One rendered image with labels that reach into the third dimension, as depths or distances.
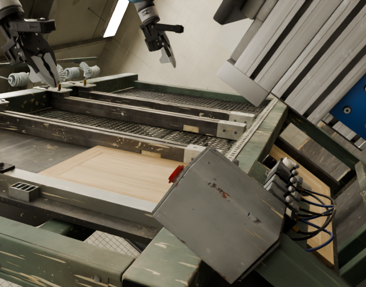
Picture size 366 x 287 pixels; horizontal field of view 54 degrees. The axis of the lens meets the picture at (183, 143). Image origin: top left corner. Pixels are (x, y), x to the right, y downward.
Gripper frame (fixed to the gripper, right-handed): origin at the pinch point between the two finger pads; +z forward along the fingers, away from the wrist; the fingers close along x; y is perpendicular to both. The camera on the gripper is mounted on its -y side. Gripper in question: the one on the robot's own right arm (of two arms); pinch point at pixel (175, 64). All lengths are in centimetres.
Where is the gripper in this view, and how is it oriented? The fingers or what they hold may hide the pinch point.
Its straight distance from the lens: 152.8
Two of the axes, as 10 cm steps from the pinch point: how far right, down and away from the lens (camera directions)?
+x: -1.6, 2.4, -9.6
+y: -9.1, 3.5, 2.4
